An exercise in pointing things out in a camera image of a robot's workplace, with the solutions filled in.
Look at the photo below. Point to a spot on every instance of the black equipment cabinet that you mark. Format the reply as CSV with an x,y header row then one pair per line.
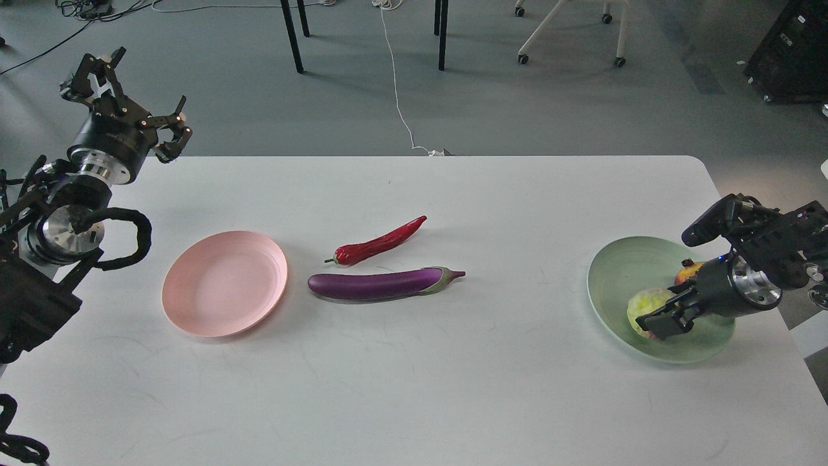
x,y
789,65

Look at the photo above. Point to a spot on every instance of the black table legs left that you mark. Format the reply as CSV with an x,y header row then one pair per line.
x,y
292,32

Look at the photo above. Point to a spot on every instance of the red chili pepper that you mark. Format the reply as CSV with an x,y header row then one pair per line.
x,y
348,255

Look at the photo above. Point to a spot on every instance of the purple eggplant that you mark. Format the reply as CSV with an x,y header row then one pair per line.
x,y
382,287

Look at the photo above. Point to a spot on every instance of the light green plate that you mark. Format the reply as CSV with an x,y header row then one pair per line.
x,y
632,264

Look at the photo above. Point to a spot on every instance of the white wheeled chair base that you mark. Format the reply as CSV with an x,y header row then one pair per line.
x,y
571,39

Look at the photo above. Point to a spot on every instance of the yellow green custard apple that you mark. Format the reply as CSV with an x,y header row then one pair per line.
x,y
645,302

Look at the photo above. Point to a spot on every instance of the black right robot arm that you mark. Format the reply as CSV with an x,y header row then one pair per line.
x,y
770,252

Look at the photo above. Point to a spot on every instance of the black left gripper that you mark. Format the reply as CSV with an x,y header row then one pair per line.
x,y
106,147

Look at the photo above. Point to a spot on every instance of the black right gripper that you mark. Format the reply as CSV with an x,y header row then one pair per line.
x,y
726,286

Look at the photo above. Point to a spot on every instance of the pink plate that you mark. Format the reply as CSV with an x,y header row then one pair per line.
x,y
225,284

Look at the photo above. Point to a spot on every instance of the black table legs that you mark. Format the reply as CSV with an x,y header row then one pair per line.
x,y
440,29
292,32

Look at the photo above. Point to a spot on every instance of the black table legs right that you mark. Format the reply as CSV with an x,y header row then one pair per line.
x,y
440,29

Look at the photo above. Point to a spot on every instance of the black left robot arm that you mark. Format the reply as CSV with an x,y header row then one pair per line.
x,y
57,223

